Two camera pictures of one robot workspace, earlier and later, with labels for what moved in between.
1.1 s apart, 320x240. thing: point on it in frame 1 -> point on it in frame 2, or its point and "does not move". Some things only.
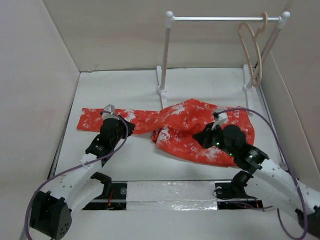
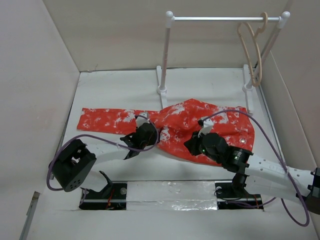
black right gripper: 203,137 -> 192,144
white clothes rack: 247,85 does not move
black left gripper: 120,123 -> 152,139
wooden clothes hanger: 255,35 does not move
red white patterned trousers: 175,124 does not move
